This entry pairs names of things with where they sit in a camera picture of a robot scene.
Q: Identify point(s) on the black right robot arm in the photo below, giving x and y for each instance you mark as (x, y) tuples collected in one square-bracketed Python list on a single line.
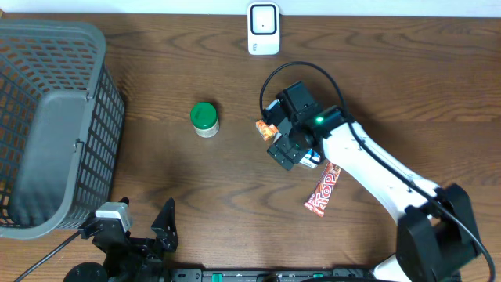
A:
[(436, 230)]

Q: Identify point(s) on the dark grey plastic basket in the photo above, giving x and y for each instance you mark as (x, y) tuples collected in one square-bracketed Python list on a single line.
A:
[(61, 122)]

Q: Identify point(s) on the orange small carton box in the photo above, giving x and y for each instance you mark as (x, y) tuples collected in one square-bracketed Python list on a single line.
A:
[(266, 131)]

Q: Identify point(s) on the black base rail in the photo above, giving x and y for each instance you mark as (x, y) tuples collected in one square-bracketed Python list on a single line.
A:
[(254, 275)]

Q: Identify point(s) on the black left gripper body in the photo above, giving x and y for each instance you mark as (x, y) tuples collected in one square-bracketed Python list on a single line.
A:
[(141, 253)]

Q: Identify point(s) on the red chocolate bar wrapper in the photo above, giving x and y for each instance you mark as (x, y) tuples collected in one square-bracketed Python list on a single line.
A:
[(320, 196)]

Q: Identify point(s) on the green lid jar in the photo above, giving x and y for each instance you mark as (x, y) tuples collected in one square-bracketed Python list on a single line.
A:
[(204, 119)]

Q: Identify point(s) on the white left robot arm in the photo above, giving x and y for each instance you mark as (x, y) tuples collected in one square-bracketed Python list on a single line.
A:
[(153, 271)]

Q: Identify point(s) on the white Panadol medicine box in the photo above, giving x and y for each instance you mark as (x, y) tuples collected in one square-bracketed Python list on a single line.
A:
[(311, 159)]

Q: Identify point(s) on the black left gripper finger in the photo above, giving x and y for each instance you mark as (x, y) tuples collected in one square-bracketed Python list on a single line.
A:
[(165, 229), (123, 202)]

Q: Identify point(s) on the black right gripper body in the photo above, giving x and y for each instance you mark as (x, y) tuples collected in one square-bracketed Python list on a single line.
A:
[(289, 146)]

